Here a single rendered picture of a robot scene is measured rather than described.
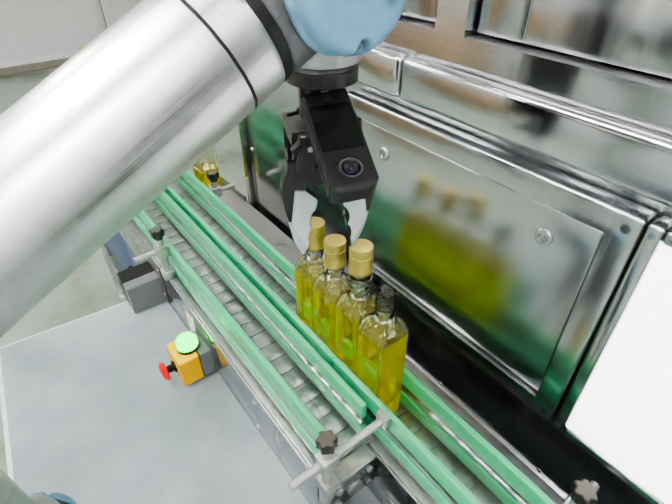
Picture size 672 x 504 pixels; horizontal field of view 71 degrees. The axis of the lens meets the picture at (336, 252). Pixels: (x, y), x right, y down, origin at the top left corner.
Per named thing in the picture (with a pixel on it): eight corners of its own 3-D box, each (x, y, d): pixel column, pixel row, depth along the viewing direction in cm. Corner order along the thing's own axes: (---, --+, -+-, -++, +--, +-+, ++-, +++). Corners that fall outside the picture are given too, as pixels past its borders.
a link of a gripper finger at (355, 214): (362, 217, 62) (347, 155, 56) (376, 243, 57) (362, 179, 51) (339, 225, 62) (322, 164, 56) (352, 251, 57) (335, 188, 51)
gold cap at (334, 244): (351, 264, 73) (351, 241, 70) (332, 273, 71) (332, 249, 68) (337, 253, 75) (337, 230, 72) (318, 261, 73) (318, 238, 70)
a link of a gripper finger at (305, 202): (298, 231, 61) (311, 165, 55) (307, 259, 56) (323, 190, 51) (274, 230, 60) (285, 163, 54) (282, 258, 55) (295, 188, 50)
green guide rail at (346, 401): (365, 434, 75) (367, 403, 71) (360, 437, 75) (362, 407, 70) (76, 111, 186) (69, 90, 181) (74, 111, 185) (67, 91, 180)
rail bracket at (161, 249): (178, 279, 107) (165, 231, 99) (146, 293, 103) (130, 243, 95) (171, 270, 109) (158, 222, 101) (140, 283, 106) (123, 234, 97)
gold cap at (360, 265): (377, 271, 68) (379, 246, 65) (358, 281, 66) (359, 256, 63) (362, 259, 70) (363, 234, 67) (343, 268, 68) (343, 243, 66)
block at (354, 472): (378, 481, 76) (380, 458, 72) (331, 519, 72) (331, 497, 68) (364, 464, 79) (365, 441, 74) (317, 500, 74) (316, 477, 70)
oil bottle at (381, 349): (400, 409, 80) (412, 319, 67) (375, 427, 77) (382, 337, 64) (377, 387, 83) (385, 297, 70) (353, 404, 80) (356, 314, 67)
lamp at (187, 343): (202, 348, 97) (200, 338, 96) (182, 358, 95) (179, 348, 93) (193, 335, 100) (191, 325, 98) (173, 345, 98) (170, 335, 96)
